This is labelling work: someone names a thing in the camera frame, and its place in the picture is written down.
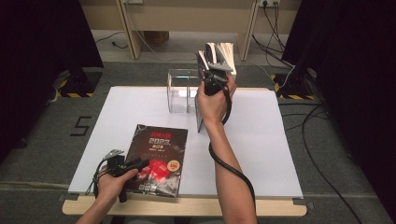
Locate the black stand base striped tape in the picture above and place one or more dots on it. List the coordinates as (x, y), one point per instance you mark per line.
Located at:
(294, 85)
(81, 83)

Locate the dark brown magazine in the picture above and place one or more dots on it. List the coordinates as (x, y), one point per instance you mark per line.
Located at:
(160, 158)

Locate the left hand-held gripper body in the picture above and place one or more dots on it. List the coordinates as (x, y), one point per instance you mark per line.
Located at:
(116, 165)

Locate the black curtain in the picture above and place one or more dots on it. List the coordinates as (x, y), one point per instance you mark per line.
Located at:
(34, 62)
(358, 93)

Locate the white table mat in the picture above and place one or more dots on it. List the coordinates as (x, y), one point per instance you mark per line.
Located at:
(249, 149)

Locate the white picture-grid magazine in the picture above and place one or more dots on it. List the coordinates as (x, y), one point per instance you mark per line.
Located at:
(229, 56)

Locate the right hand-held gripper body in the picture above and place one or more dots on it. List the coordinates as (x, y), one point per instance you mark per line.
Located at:
(214, 81)

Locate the brown cardboard box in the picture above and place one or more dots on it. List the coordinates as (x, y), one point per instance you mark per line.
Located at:
(156, 38)

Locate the person's right hand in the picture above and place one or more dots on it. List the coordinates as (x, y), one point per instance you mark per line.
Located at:
(214, 107)

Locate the person's left hand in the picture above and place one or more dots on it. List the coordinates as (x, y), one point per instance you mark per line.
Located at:
(113, 186)

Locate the light wooden table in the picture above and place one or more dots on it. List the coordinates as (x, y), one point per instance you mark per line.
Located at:
(186, 207)

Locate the white wall socket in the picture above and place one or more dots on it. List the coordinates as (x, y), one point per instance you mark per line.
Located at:
(269, 2)

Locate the clear acrylic magazine holder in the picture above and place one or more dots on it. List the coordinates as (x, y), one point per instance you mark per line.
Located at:
(182, 93)

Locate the beige desk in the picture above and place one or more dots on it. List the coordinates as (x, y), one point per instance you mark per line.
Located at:
(186, 17)

